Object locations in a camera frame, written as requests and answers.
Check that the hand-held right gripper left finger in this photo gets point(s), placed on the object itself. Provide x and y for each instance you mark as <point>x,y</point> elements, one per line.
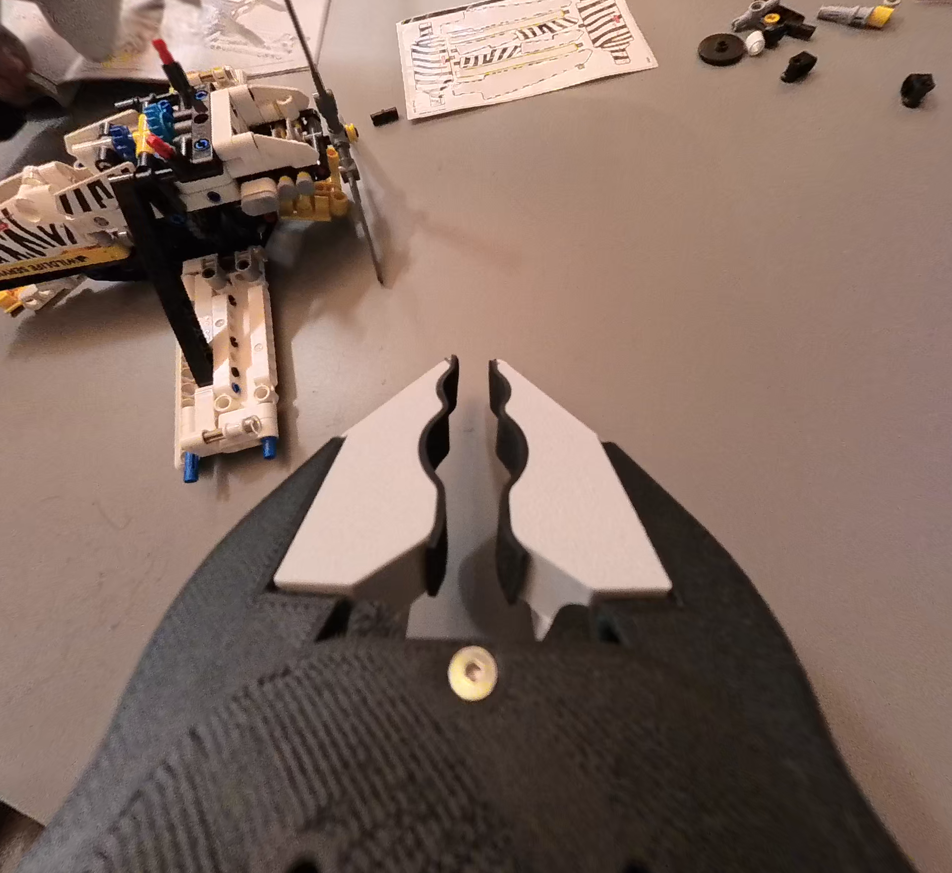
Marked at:
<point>364,508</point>

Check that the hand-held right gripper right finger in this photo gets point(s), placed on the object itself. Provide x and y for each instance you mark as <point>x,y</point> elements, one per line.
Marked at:
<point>587,516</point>

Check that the blue lego pin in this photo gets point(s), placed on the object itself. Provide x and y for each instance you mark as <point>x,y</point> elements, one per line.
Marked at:
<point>190,468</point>

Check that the zebra striped lego plane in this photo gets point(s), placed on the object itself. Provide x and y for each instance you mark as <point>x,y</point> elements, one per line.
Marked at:
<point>245,144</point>

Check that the small black lego pin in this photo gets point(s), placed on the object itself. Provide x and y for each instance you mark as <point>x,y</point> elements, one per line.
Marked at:
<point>385,117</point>

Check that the black angular lego piece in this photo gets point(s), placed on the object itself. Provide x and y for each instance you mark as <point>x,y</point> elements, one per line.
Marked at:
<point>799,67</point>
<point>917,90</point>

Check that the small white round lego piece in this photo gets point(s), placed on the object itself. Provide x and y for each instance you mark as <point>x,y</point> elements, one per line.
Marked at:
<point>755,42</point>

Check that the grey lego connector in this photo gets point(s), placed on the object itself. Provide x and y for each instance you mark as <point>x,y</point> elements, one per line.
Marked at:
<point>755,14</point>

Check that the black lego piece yellow stud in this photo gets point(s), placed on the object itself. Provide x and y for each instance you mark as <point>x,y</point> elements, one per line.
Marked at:
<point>792,24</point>

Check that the grey yellow lego axle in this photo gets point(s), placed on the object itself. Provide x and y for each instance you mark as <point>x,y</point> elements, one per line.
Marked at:
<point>855,14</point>

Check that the person's left hand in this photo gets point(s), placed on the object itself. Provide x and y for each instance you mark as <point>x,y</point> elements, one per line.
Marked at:
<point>13,62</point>

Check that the open instruction booklet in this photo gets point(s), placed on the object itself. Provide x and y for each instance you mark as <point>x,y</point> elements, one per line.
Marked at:
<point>297,3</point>

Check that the zebra sticker sheet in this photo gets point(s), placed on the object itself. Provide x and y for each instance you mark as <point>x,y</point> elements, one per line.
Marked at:
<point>520,47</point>

